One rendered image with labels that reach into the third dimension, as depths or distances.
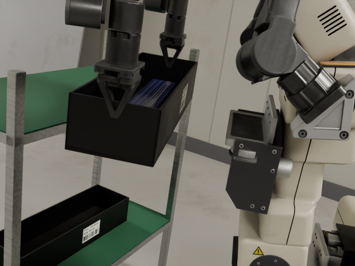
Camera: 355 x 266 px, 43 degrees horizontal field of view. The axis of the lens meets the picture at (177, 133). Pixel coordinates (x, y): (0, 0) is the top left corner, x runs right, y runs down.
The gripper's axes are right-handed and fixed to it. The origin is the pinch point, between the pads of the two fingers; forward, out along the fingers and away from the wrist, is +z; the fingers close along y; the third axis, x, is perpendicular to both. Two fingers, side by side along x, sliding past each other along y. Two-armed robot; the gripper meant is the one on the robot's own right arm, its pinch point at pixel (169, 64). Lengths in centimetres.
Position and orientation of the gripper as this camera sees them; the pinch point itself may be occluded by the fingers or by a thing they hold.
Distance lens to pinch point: 135.4
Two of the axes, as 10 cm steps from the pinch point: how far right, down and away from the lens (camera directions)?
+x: 9.8, 1.9, -1.0
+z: -1.4, 9.3, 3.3
